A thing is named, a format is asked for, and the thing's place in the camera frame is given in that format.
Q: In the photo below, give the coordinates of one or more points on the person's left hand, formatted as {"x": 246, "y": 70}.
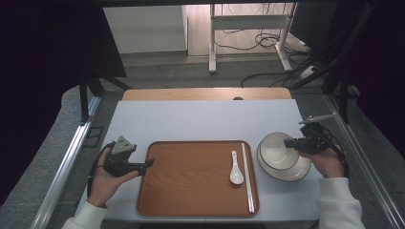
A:
{"x": 102, "y": 189}

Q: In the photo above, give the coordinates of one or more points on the white power strip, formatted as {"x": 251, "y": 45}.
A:
{"x": 307, "y": 72}

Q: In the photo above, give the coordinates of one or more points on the white bowl with dark rim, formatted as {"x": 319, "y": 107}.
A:
{"x": 277, "y": 152}

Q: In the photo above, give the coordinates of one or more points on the white plate with dark rim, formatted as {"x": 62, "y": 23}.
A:
{"x": 286, "y": 175}

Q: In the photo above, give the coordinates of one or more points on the aluminium rail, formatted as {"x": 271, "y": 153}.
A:
{"x": 366, "y": 165}
{"x": 63, "y": 171}

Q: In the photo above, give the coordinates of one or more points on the person's right hand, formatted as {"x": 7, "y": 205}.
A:
{"x": 329, "y": 163}

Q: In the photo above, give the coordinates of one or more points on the brown wooden tray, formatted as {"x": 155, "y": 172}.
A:
{"x": 191, "y": 181}

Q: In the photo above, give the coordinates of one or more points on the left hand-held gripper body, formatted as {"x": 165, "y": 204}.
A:
{"x": 119, "y": 162}

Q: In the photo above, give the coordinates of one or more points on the white ceramic spoon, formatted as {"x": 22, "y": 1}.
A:
{"x": 236, "y": 176}

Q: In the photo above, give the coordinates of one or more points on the white desk frame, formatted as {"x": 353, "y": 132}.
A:
{"x": 212, "y": 38}

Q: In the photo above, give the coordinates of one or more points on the wooden table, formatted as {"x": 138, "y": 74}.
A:
{"x": 197, "y": 94}

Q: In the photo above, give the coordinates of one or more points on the black tripod stand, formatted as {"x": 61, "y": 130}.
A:
{"x": 84, "y": 98}

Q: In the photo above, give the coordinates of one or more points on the black curtain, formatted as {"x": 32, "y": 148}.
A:
{"x": 385, "y": 79}
{"x": 38, "y": 79}

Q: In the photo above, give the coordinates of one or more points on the white table cover sheet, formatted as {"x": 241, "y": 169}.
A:
{"x": 197, "y": 120}

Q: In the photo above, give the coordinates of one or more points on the black metal stand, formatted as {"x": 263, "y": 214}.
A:
{"x": 344, "y": 57}

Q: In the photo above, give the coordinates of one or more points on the white cabinet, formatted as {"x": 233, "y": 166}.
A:
{"x": 146, "y": 28}

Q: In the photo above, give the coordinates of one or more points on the dark floor socket plate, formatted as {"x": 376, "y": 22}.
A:
{"x": 94, "y": 136}

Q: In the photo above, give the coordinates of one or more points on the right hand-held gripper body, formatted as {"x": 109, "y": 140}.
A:
{"x": 316, "y": 141}

